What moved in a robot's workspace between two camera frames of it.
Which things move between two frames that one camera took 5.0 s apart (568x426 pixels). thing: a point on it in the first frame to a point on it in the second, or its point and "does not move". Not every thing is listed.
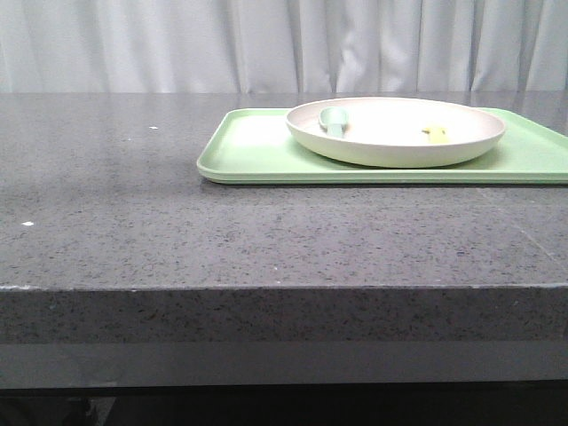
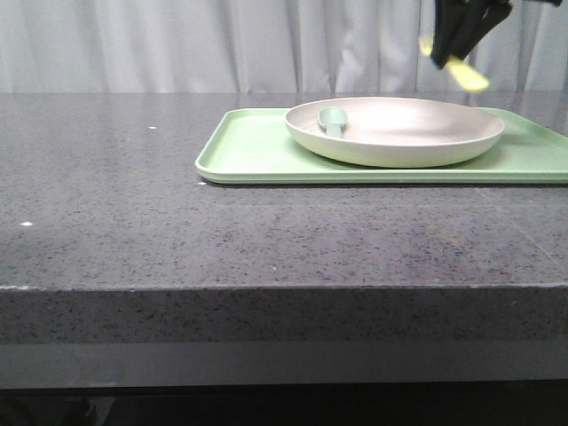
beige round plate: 395,131 does not move
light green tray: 257,146 does not move
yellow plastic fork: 437,135 to 462,73
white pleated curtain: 283,46 does not move
